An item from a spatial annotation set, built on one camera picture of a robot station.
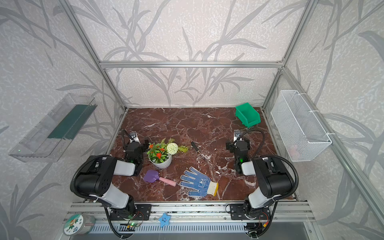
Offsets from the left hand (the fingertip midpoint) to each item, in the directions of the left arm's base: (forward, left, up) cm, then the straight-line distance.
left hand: (139, 134), depth 93 cm
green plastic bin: (+20, -73, -3) cm, 76 cm away
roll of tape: (-47, +14, 0) cm, 49 cm away
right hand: (+1, -63, 0) cm, 63 cm away
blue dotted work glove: (-26, -39, -7) cm, 48 cm away
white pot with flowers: (-17, -18, +7) cm, 25 cm away
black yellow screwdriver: (-4, -35, -7) cm, 36 cm away
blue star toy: (-44, -22, -6) cm, 50 cm away
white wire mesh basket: (-15, -82, +27) cm, 87 cm away
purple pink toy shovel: (-23, -12, -7) cm, 27 cm away
